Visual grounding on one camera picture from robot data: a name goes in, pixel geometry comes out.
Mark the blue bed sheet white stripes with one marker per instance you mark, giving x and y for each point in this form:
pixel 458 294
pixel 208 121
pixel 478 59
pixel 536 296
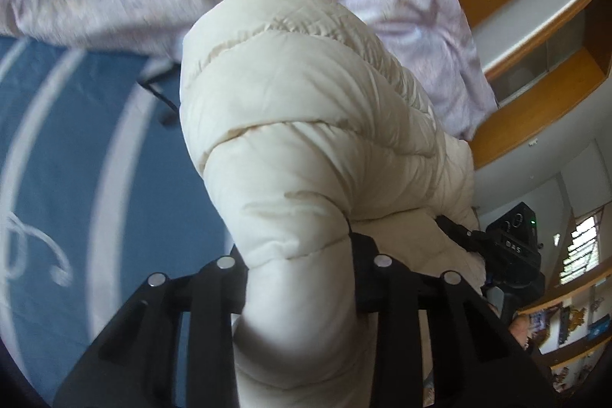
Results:
pixel 71 159

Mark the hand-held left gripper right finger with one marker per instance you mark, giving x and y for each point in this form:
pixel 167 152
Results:
pixel 363 279

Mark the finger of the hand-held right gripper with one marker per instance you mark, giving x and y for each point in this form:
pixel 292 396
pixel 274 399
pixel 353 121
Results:
pixel 459 231

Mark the colourful shelf ornaments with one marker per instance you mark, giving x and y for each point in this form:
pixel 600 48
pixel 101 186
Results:
pixel 573 319

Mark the cream puffer jacket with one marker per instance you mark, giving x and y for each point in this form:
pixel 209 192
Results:
pixel 306 140

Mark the white wall socket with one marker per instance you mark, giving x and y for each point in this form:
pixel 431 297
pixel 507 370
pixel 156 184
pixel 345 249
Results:
pixel 557 239

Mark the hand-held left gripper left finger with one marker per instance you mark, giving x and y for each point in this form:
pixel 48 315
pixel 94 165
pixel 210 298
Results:
pixel 235 286

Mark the person's right hand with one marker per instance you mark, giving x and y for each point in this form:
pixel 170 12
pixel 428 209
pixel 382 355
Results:
pixel 519 332

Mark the wooden wall shelf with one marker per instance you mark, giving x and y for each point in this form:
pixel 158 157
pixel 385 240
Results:
pixel 578 288

